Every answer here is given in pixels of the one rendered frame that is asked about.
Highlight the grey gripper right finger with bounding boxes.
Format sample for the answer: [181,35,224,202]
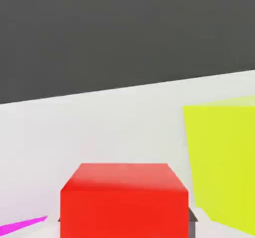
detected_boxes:
[188,207,212,238]

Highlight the small red cube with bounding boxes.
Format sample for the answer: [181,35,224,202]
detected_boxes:
[60,163,189,238]

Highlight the large magenta box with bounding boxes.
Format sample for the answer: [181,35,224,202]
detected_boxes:
[0,216,48,237]

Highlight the large yellow box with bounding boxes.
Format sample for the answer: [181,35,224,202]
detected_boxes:
[182,96,255,236]

